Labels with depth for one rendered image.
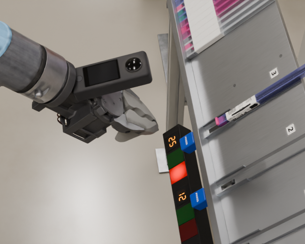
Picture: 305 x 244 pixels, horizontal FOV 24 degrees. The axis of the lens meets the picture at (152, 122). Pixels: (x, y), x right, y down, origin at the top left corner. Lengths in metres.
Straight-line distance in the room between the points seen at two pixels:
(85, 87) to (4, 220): 0.99
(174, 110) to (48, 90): 0.83
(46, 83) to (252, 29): 0.40
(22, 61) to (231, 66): 0.41
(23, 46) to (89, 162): 1.08
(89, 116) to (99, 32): 1.28
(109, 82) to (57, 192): 1.00
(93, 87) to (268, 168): 0.29
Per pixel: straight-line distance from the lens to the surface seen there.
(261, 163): 1.09
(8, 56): 0.94
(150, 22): 2.33
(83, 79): 1.02
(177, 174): 1.21
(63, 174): 2.00
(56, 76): 0.98
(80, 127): 1.06
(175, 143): 1.24
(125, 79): 1.00
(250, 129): 1.13
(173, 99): 1.73
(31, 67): 0.96
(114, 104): 1.05
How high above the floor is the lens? 1.70
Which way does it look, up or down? 55 degrees down
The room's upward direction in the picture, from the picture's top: straight up
